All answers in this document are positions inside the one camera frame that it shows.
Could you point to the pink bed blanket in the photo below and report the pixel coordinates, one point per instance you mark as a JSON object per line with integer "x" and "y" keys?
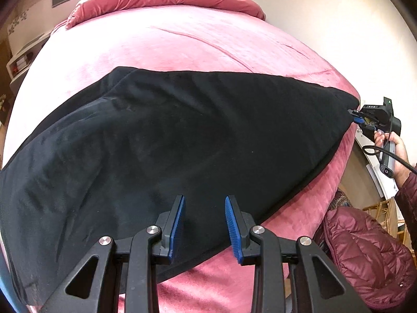
{"x": 163, "y": 45}

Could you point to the floral curtain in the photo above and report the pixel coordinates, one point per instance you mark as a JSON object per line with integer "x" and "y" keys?
{"x": 29, "y": 6}

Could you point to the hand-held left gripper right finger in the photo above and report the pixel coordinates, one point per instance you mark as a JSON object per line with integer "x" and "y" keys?
{"x": 232, "y": 228}

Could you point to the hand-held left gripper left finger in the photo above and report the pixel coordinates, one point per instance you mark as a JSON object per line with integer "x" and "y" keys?
{"x": 177, "y": 228}

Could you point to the person's right hand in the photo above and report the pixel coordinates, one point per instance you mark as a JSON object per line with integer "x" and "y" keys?
{"x": 401, "y": 151}

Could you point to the wicker chair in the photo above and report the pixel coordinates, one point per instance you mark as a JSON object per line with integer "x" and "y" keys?
{"x": 391, "y": 215}

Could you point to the person's right forearm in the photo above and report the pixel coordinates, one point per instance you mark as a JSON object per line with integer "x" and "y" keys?
{"x": 409, "y": 199}

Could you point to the maroon puffer jacket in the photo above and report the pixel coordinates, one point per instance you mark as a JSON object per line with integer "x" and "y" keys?
{"x": 365, "y": 254}

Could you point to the white shelf unit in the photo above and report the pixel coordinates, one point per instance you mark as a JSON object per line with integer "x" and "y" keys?
{"x": 22, "y": 47}

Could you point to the black pants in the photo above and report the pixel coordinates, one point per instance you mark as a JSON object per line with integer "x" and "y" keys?
{"x": 163, "y": 137}

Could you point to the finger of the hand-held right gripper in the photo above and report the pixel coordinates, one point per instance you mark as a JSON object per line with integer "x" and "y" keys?
{"x": 361, "y": 121}
{"x": 357, "y": 114}

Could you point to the patterned cushion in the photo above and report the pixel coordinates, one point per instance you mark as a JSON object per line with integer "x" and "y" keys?
{"x": 342, "y": 199}

